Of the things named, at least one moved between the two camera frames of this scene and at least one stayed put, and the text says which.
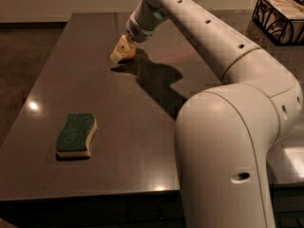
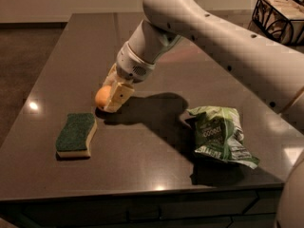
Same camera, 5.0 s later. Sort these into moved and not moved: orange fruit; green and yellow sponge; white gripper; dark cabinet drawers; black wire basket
Moved: orange fruit; white gripper
Not moved: dark cabinet drawers; black wire basket; green and yellow sponge
